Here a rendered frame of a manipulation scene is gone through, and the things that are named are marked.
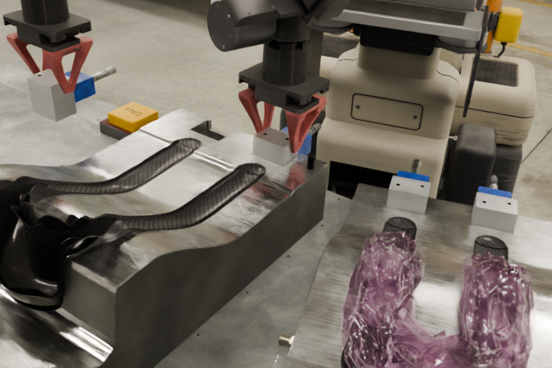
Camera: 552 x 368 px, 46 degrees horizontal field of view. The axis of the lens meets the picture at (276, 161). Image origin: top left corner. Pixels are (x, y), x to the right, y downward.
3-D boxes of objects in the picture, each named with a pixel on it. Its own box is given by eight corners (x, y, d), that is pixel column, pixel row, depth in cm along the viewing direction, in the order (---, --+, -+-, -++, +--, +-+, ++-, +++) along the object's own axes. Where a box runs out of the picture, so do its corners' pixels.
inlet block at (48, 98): (104, 81, 100) (100, 48, 97) (127, 89, 98) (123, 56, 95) (33, 112, 91) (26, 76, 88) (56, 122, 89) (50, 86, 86)
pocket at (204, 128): (209, 140, 97) (209, 118, 95) (237, 152, 95) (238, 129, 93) (189, 152, 94) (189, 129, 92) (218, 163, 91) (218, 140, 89)
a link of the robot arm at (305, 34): (324, -11, 76) (293, -22, 80) (278, -3, 72) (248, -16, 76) (319, 45, 80) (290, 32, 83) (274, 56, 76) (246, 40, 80)
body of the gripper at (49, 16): (53, 47, 81) (45, -12, 77) (2, 29, 86) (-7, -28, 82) (94, 34, 86) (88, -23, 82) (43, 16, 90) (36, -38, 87)
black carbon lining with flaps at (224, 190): (184, 147, 92) (182, 85, 87) (278, 186, 84) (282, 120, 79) (-44, 272, 66) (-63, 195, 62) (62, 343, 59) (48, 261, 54)
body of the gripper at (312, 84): (302, 109, 78) (307, 52, 75) (236, 86, 83) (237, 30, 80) (330, 93, 83) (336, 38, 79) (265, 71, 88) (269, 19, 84)
